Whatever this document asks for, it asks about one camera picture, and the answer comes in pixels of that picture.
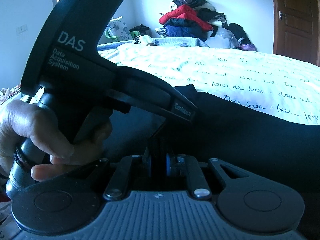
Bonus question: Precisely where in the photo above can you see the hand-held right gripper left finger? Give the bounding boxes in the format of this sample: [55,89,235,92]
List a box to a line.
[67,155,152,201]

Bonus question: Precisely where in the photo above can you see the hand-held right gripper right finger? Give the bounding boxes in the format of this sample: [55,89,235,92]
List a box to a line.
[166,154,253,201]

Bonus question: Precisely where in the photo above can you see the black pants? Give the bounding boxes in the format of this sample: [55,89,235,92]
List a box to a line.
[101,84,320,240]

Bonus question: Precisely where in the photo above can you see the person's left hand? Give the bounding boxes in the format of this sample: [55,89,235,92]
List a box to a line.
[0,100,113,183]

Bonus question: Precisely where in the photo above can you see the green plastic stool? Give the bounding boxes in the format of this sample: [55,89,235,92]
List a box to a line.
[104,28,133,42]

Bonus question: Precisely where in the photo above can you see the small black garment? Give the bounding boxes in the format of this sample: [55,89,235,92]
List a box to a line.
[129,24,151,37]

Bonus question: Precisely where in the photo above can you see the black and white patterned cloth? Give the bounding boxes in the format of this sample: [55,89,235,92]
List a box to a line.
[133,35,156,46]

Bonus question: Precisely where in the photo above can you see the red floral bed sheet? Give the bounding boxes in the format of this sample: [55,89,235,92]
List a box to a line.
[0,84,27,107]

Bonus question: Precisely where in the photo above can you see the light blue quilted blanket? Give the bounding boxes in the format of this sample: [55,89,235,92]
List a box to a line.
[97,37,209,53]

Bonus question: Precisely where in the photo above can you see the dark blue clothing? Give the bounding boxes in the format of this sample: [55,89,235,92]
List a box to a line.
[163,17,208,43]

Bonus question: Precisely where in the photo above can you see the white script-print bed quilt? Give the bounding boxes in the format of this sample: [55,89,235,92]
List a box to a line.
[96,42,320,126]

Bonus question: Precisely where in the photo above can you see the black clothing pile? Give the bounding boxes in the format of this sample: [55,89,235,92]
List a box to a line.
[171,0,227,27]

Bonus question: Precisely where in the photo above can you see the clear plastic bag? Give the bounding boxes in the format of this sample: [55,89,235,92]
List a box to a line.
[207,28,238,50]

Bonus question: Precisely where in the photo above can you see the black bag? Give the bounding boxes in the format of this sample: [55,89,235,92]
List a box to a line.
[227,22,252,46]

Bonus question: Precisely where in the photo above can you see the brown wooden door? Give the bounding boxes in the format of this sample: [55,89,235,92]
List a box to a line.
[269,0,320,66]

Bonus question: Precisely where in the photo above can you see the black cord strap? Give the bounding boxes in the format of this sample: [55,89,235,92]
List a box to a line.
[13,145,34,172]

